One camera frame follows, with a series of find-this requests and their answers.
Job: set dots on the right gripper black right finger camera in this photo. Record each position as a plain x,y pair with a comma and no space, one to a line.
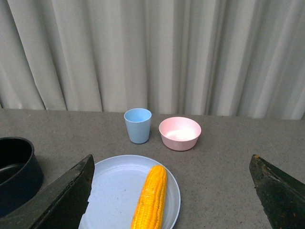
281,195

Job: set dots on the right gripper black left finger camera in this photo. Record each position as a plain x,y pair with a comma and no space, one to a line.
60,205

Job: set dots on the yellow corn cob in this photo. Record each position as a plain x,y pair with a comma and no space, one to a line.
151,203

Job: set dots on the dark blue saucepan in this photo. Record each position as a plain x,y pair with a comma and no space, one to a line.
21,175

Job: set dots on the light blue plate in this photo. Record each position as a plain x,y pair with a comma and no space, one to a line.
116,187

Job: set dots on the light blue plastic cup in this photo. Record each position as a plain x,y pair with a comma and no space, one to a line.
138,124

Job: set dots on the pink plastic bowl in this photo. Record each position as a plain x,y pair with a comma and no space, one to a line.
179,133

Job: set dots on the white curtain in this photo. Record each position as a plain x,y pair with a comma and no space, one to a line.
197,57

